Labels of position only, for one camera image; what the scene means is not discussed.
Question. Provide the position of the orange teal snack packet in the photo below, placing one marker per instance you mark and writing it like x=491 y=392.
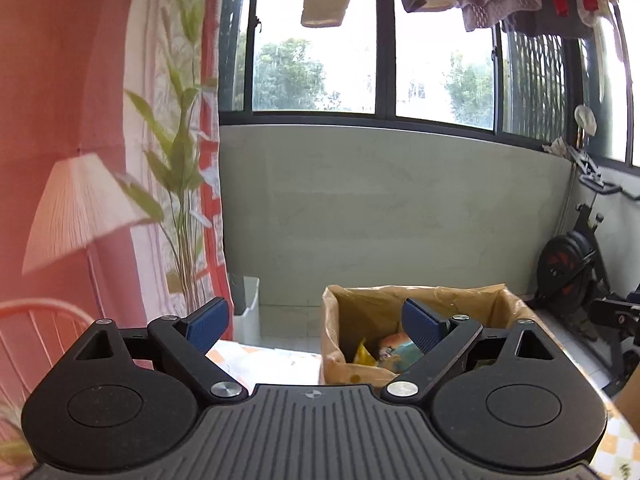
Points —
x=400 y=352

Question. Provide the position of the printed pink backdrop cloth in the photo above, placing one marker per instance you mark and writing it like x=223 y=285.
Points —
x=65 y=135

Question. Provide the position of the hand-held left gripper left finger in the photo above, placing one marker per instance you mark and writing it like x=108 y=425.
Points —
x=207 y=325

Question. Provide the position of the bright yellow snack packet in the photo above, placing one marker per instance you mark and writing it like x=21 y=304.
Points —
x=365 y=352

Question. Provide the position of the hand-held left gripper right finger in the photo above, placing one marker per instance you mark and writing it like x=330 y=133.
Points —
x=425 y=325

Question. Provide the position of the white plastic bin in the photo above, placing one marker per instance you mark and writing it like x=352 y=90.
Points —
x=247 y=310

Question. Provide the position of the pale crumpled cloth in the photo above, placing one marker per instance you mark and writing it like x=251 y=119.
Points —
x=586 y=119

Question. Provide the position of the black exercise bike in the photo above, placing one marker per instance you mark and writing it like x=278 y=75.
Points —
x=570 y=265

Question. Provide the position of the chequered flower tablecloth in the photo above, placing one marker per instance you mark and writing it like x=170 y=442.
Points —
x=280 y=365

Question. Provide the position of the taped brown cardboard box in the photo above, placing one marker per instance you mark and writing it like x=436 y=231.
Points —
x=360 y=310

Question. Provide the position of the dark grey hanging garment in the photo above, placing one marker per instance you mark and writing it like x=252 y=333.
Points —
x=535 y=22

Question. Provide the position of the brown cardboard sheet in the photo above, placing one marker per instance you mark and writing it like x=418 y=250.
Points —
x=629 y=400

